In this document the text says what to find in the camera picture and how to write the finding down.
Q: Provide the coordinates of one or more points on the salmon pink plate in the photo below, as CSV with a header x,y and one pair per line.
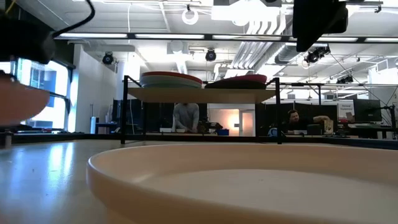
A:
x,y
18,102

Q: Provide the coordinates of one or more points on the magenta plate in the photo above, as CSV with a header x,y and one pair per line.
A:
x,y
248,77

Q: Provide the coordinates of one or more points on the white plate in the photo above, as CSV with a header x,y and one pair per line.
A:
x,y
161,81

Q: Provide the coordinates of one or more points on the coral red plate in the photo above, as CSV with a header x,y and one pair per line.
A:
x,y
174,74

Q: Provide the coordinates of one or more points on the cream plate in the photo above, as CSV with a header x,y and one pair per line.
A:
x,y
248,193

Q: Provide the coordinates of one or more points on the black metal wood-top shelf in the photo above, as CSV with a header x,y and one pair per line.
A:
x,y
199,95

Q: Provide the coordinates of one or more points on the black ceiling spotlight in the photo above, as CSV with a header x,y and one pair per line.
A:
x,y
210,55
315,55
108,58
345,79

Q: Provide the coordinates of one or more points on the black overhead light bar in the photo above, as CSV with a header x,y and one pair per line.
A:
x,y
280,38

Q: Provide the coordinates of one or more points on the white ceiling pipe bundle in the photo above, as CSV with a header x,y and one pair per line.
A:
x,y
255,49

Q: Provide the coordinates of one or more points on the black computer monitor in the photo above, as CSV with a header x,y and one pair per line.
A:
x,y
367,110

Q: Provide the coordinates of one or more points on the seated person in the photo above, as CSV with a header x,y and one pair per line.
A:
x,y
295,123

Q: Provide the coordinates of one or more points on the brown paper bag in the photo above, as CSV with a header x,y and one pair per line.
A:
x,y
328,127

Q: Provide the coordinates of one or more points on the white door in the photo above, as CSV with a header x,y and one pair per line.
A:
x,y
247,123

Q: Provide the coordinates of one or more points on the blue storage bin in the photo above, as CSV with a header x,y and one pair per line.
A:
x,y
222,132

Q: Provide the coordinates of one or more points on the standing person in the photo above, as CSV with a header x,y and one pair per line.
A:
x,y
186,116

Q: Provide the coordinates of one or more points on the white wall sign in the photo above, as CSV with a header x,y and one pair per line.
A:
x,y
345,109

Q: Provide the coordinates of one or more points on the black frame bracket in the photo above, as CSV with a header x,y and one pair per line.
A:
x,y
5,139

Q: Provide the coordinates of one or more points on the black table frame rail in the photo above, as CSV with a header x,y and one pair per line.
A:
x,y
357,142

